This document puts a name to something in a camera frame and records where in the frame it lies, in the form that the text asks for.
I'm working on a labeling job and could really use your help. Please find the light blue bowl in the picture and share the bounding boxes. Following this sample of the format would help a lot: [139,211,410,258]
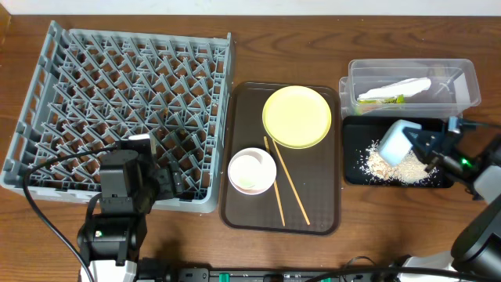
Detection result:
[377,120,422,167]

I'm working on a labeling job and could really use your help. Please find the green orange snack wrapper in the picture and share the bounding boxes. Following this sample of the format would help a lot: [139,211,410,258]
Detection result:
[359,95,405,104]

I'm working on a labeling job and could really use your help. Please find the pink white bowl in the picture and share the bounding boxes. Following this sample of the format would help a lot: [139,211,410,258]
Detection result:
[227,147,277,196]

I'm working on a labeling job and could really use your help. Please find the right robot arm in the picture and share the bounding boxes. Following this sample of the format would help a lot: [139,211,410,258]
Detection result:
[165,121,500,282]

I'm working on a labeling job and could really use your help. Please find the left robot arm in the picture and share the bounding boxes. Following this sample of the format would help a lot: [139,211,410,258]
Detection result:
[77,134,183,281]

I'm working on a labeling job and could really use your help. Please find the clear plastic waste bin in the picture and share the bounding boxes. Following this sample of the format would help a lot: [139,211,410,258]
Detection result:
[339,59,481,119]

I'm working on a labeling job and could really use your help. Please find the grey plastic dishwasher rack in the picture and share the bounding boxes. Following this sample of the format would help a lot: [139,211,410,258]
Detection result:
[1,22,235,213]

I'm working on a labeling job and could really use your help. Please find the rice and food scraps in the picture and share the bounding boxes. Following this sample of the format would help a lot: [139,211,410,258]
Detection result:
[357,139,439,186]

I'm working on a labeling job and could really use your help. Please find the black rectangular tray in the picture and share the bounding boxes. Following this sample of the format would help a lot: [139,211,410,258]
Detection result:
[341,116,454,189]

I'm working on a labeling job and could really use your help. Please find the left bamboo chopstick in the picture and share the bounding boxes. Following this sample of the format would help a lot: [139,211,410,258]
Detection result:
[263,136,286,227]

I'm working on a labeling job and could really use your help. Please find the bamboo chopstick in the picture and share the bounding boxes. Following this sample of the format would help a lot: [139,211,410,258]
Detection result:
[272,139,311,226]
[263,136,286,227]

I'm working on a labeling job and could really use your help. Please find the right bamboo chopstick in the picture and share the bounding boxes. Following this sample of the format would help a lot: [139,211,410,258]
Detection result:
[272,139,311,226]

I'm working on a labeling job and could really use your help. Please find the brown serving tray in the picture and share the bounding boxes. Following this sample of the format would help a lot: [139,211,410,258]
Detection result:
[220,82,342,236]

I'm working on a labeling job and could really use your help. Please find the yellow round plate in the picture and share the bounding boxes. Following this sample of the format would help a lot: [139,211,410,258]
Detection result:
[261,85,332,149]

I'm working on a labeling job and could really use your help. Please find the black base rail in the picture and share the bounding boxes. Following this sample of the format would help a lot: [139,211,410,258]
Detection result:
[135,267,398,282]

